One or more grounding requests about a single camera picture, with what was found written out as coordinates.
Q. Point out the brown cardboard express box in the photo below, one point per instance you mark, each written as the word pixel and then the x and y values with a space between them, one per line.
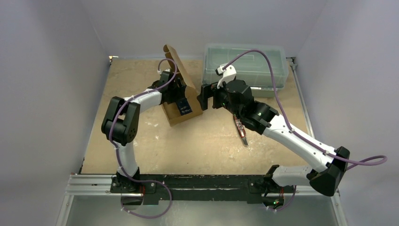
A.
pixel 171 111

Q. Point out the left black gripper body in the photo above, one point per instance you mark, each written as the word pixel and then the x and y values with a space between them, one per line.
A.
pixel 176 91

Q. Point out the red utility knife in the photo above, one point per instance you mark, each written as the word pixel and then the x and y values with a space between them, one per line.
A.
pixel 240 130

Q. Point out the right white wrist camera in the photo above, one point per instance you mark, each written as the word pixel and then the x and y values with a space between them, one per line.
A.
pixel 228 74

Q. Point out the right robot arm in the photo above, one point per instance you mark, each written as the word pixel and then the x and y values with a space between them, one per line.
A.
pixel 326 165

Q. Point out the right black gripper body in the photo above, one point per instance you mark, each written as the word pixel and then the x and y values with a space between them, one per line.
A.
pixel 215 95

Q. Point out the blue packaged item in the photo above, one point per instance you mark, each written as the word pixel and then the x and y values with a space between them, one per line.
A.
pixel 183 106

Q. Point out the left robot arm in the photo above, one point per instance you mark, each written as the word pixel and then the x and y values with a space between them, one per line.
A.
pixel 120 123

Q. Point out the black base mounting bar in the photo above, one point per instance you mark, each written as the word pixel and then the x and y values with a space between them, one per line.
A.
pixel 252 189

